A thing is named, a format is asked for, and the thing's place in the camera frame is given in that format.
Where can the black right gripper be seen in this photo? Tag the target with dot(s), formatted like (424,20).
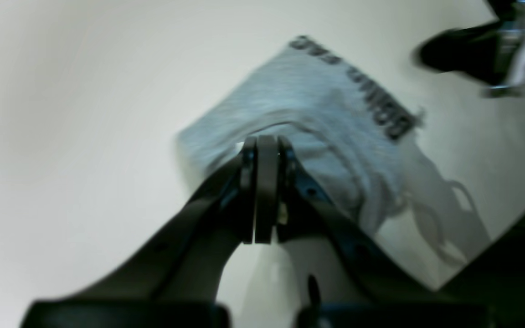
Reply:
(488,53)

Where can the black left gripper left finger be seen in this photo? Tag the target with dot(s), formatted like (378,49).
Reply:
(172,280)

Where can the grey T-shirt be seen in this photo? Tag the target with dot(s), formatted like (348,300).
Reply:
(343,126)

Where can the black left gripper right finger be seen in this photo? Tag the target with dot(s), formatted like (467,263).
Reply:
(347,281)

